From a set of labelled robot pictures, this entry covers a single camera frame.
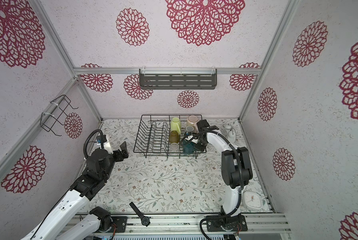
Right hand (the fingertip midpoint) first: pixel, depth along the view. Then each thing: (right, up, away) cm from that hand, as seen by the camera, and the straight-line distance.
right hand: (201, 142), depth 96 cm
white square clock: (+24, -29, -18) cm, 42 cm away
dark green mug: (-9, -3, -2) cm, 9 cm away
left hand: (-46, -1, -21) cm, 50 cm away
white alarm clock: (+18, +6, -1) cm, 19 cm away
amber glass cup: (-18, +3, +4) cm, 18 cm away
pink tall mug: (-5, +15, +6) cm, 17 cm away
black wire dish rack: (-26, +5, +7) cm, 28 cm away
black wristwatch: (-31, -38, -22) cm, 53 cm away
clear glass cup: (-17, -3, 0) cm, 18 cm away
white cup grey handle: (-7, +9, +3) cm, 12 cm away
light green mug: (-16, +12, +7) cm, 21 cm away
